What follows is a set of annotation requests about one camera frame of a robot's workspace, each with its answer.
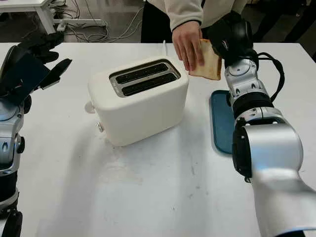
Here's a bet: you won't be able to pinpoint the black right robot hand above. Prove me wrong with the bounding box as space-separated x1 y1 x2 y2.
204 11 254 67

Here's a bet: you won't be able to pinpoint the person's bare hand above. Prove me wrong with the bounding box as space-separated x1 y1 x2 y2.
172 24 205 73

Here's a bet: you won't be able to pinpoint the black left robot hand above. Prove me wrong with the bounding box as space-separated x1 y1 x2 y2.
0 33 73 90

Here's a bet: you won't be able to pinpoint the toast slice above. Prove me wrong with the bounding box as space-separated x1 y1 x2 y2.
189 39 222 81

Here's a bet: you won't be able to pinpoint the cream fleece sleeved forearm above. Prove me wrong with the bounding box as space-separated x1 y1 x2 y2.
148 0 204 33

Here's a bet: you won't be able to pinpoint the person in black trousers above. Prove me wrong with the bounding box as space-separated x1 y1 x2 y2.
140 0 247 44

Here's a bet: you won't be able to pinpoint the person in dark clothes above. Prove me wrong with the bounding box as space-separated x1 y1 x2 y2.
251 0 316 43

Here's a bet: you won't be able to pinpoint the white two-slot toaster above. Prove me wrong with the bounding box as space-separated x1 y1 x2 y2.
85 56 190 147

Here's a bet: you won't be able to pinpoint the white desk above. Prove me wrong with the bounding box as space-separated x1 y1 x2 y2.
0 0 108 35

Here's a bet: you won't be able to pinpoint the blue plastic tray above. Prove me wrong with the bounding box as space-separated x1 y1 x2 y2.
210 90 236 156

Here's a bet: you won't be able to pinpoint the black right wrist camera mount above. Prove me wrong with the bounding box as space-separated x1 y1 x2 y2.
212 31 245 67

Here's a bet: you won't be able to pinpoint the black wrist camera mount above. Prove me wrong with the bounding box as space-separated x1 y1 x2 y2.
212 31 245 67
0 53 50 100

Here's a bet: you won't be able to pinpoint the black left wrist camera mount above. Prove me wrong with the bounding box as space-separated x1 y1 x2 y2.
0 53 50 100

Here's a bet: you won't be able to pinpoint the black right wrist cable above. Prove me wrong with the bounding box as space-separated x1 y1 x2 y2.
254 51 285 100

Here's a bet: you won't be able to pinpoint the tangled cables under desk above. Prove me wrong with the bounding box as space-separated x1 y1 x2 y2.
52 0 144 43

